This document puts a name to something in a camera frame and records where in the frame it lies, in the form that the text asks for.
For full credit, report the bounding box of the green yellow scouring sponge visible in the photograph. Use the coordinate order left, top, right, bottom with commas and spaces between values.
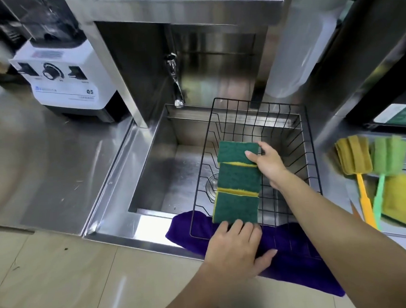
217, 139, 263, 167
211, 187, 261, 226
216, 160, 263, 196

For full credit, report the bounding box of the person's left hand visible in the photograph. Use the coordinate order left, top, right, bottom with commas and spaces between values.
203, 217, 280, 283

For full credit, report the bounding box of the black wire dish rack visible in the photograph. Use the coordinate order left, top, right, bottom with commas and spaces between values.
183, 93, 325, 241

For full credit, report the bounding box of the green scouring pad sheet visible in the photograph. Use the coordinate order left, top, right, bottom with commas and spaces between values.
372, 103, 406, 130

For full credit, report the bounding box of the yellow sponge block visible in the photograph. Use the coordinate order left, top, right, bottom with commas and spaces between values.
379, 175, 406, 223

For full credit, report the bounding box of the purple cleaning cloth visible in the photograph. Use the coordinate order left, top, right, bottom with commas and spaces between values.
164, 205, 346, 305

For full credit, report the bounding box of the chrome faucet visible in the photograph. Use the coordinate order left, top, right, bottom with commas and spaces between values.
165, 53, 185, 109

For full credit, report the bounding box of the person's left forearm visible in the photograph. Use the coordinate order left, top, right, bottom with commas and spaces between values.
154, 270, 264, 308

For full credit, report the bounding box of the round sink drain strainer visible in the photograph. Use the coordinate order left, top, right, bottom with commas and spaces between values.
206, 174, 220, 196

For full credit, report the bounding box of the yellow sponge brush orange handle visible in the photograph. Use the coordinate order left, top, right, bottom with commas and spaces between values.
334, 134, 379, 231

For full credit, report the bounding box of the person's right forearm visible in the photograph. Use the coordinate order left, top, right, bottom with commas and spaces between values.
269, 171, 406, 308

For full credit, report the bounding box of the person's right hand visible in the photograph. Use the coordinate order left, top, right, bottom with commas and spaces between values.
244, 140, 290, 192

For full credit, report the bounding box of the stainless steel sink basin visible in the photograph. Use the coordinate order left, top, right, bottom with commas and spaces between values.
123, 98, 319, 235

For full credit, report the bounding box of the clear blender jar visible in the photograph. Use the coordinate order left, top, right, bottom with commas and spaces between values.
17, 0, 86, 47

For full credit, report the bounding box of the green sponge brush green handle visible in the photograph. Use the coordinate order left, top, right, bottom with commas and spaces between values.
368, 135, 406, 229

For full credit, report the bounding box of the translucent plastic cup sleeve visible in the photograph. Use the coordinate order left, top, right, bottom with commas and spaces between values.
262, 0, 351, 99

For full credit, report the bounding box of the white blender base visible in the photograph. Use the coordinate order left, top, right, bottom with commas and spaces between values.
8, 34, 125, 127

